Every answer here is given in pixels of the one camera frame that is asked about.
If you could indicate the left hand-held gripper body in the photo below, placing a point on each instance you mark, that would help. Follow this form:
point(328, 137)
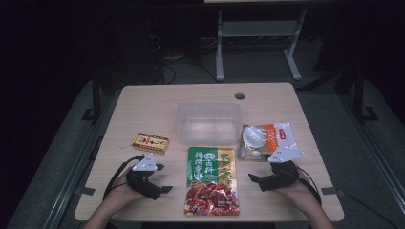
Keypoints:
point(141, 183)

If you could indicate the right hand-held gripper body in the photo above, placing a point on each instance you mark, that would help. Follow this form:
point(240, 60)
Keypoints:
point(280, 176)

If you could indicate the clear bag with orange label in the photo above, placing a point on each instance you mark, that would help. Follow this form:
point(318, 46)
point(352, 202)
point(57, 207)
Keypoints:
point(254, 138)

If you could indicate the small yellow and red box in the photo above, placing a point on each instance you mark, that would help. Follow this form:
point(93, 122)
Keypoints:
point(150, 143)

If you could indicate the green seasoning packet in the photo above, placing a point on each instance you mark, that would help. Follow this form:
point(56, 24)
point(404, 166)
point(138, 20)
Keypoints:
point(207, 181)

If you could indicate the clear plastic container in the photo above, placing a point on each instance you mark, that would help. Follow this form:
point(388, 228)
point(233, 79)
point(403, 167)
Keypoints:
point(208, 124)

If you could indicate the person's left hand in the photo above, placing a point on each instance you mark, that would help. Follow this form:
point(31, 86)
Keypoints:
point(119, 192)

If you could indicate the person's right hand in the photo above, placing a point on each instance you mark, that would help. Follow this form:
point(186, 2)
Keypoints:
point(299, 194)

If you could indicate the grey tape strip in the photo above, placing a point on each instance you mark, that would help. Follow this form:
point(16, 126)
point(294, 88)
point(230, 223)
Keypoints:
point(332, 191)
point(85, 191)

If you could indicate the black metal stand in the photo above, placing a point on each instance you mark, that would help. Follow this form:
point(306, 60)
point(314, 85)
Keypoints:
point(361, 98)
point(95, 101)

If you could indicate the white metal table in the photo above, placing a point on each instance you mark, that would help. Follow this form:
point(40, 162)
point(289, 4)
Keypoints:
point(258, 28)

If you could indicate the grey metal rail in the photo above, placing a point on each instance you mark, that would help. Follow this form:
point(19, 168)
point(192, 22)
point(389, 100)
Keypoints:
point(73, 178)
point(372, 149)

